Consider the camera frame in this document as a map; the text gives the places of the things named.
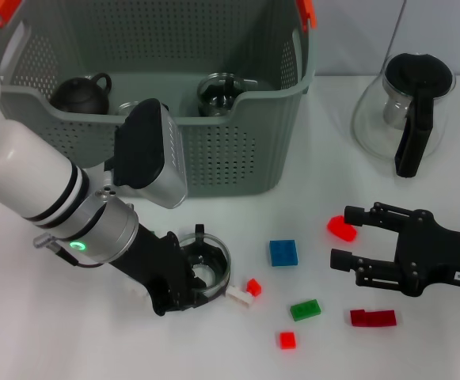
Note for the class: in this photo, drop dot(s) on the blue toy brick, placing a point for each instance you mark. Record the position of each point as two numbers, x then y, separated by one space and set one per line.
283 252

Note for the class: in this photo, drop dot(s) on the green toy brick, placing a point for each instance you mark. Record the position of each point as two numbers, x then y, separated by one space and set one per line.
305 309

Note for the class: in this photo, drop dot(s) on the grey perforated storage bin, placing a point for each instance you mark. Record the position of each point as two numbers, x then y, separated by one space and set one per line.
233 158

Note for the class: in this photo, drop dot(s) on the dark red toy brick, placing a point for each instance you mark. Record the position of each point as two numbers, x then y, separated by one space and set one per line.
372 317

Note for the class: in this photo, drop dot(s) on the glass teacup with black sleeve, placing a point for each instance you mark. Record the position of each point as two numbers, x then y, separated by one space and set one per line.
215 99
219 257
249 84
124 109

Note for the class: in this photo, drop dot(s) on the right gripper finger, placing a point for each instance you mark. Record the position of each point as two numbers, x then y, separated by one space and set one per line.
376 273
384 217

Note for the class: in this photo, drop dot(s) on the small orange-red toy brick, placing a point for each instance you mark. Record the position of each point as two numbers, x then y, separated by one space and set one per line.
254 287

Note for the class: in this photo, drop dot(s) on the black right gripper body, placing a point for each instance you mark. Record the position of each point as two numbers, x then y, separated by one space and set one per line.
423 253

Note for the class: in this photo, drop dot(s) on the orange-red sloped toy brick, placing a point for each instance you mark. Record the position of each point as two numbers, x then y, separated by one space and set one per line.
338 231

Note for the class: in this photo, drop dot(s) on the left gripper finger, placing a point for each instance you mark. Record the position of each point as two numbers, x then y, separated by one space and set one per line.
178 297
190 255

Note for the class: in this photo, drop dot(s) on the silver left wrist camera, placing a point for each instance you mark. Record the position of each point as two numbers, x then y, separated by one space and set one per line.
142 150

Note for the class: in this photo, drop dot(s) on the orange clamp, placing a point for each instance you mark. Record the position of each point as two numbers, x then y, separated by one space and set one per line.
4 12
306 14

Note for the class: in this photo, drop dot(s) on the black clay teapot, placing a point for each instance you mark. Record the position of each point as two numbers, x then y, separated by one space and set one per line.
79 97

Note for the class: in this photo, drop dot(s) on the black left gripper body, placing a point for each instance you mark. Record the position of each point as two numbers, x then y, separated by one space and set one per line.
150 257

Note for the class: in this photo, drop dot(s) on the flat orange-red square brick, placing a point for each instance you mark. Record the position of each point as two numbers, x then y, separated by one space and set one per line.
288 340

